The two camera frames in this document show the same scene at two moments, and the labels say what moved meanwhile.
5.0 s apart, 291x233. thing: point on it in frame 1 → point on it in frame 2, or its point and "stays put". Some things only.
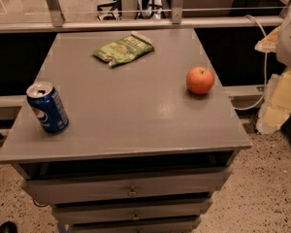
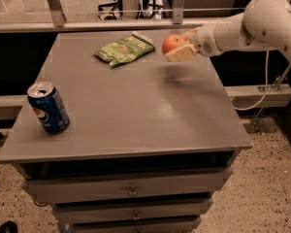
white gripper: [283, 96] → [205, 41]
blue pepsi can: [48, 107] stays put
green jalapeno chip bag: [124, 49] stays put
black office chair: [114, 9] stays put
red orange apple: [200, 80] → [172, 42]
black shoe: [7, 227] stays put
